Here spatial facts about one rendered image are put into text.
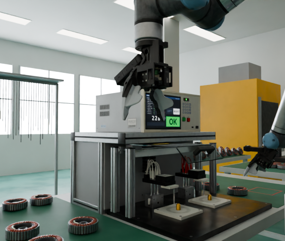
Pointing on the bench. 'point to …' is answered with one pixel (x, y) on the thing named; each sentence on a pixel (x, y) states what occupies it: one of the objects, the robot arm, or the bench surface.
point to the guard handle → (203, 149)
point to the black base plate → (192, 223)
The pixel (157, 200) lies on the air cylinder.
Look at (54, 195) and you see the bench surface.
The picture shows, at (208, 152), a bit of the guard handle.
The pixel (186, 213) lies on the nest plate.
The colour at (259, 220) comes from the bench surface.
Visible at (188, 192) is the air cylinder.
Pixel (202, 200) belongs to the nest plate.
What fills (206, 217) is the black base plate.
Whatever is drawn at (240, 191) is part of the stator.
